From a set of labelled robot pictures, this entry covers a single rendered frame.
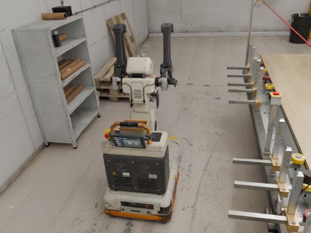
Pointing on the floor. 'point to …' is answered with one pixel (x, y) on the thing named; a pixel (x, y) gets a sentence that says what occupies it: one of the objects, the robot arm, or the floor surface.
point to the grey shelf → (60, 124)
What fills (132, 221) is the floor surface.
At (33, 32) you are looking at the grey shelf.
